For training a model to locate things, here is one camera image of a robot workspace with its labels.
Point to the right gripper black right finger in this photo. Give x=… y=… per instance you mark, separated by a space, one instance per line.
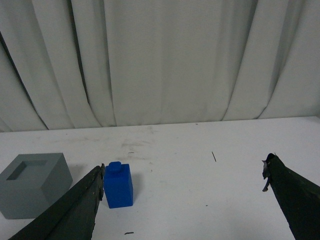
x=298 y=198

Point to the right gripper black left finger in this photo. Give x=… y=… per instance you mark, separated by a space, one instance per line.
x=72 y=217

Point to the blue block part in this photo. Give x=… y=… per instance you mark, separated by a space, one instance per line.
x=118 y=185

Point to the gray square base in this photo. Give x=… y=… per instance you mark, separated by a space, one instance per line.
x=31 y=183

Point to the white curtain backdrop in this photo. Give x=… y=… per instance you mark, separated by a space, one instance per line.
x=71 y=64

